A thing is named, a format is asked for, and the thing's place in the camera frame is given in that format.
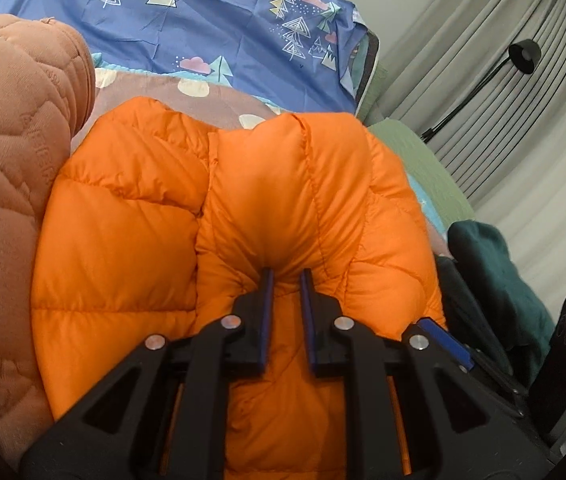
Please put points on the green sofa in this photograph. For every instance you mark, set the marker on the green sofa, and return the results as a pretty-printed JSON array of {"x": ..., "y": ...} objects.
[{"x": 413, "y": 155}]

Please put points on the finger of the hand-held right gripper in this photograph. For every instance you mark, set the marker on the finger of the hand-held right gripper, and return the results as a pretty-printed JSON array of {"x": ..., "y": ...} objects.
[{"x": 450, "y": 342}]

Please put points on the black floor lamp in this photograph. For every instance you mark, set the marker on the black floor lamp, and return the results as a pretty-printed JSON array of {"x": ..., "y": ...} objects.
[{"x": 525, "y": 55}]

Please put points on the tan quilted garment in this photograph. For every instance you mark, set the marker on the tan quilted garment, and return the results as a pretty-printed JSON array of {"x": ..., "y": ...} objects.
[{"x": 8, "y": 160}]

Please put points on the grey curtain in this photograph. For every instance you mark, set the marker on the grey curtain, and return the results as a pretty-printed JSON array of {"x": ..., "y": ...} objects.
[{"x": 538, "y": 160}]

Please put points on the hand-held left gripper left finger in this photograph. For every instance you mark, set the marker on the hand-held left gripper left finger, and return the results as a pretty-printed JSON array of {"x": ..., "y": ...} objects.
[{"x": 267, "y": 320}]

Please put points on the mauve printed blanket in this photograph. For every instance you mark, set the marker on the mauve printed blanket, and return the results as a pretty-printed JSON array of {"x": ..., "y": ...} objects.
[{"x": 163, "y": 87}]

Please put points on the blue tree-print sheet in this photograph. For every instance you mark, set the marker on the blue tree-print sheet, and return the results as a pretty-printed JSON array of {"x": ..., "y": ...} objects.
[{"x": 188, "y": 20}]

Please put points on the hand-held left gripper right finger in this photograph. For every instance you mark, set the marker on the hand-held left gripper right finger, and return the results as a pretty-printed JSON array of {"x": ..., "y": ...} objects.
[{"x": 308, "y": 320}]

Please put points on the dark green cloth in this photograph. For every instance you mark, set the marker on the dark green cloth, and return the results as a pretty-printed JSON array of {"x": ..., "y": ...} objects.
[{"x": 493, "y": 260}]

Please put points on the orange puffer jacket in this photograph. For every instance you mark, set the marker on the orange puffer jacket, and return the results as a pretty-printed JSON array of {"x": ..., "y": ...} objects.
[{"x": 128, "y": 240}]

